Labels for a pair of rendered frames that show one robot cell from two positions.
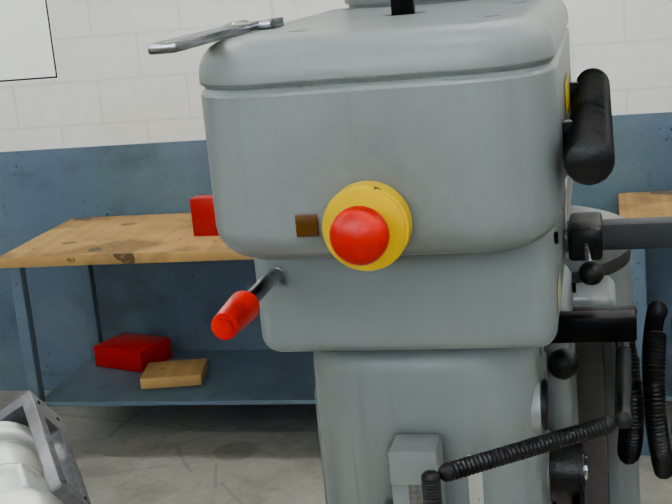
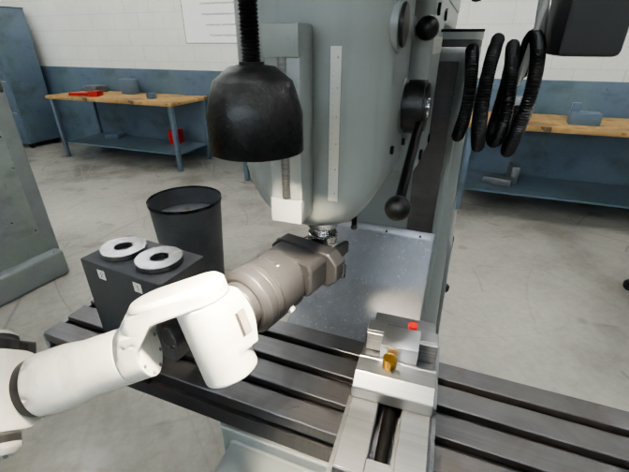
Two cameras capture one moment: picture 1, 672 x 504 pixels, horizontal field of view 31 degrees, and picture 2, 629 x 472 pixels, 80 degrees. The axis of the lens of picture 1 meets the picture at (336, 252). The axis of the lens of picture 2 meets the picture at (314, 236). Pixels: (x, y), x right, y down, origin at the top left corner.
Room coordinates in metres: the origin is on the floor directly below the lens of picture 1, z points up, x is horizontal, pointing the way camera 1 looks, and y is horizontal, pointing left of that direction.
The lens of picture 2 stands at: (0.51, -0.14, 1.53)
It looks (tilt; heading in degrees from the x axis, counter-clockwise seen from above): 27 degrees down; 8
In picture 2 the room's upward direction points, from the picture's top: straight up
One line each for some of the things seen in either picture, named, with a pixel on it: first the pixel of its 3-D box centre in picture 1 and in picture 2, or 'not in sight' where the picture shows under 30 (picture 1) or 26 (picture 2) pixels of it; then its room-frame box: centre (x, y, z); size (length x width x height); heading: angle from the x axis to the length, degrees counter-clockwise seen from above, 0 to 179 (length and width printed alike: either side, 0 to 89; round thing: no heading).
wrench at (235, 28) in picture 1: (217, 33); not in sight; (0.90, 0.07, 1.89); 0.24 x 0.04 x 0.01; 167
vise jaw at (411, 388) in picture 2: not in sight; (393, 382); (0.95, -0.20, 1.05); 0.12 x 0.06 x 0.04; 79
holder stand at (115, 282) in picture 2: not in sight; (150, 292); (1.11, 0.30, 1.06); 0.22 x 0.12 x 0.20; 72
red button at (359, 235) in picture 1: (360, 233); not in sight; (0.79, -0.02, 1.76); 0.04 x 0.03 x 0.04; 77
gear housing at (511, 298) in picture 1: (429, 243); not in sight; (1.07, -0.09, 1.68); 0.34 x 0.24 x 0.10; 167
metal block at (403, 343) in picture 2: not in sight; (399, 350); (1.00, -0.21, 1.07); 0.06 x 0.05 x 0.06; 79
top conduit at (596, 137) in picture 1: (586, 115); not in sight; (1.03, -0.23, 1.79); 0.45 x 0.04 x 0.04; 167
